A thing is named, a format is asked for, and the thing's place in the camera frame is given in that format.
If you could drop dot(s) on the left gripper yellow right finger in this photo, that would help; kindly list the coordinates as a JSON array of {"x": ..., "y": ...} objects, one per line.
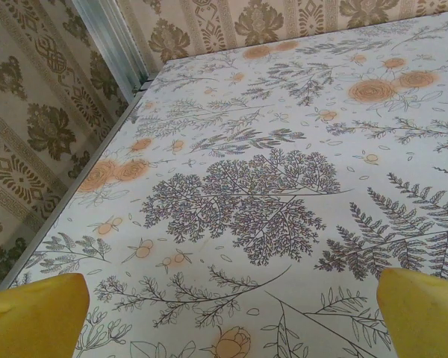
[{"x": 429, "y": 320}]

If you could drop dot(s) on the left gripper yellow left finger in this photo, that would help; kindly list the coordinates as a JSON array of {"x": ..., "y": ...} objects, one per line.
[{"x": 30, "y": 320}]

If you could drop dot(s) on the floral tablecloth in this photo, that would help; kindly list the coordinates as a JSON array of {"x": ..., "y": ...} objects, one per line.
[{"x": 246, "y": 130}]

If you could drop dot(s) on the aluminium frame post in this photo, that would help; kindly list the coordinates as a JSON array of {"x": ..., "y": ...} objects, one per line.
[{"x": 108, "y": 30}]

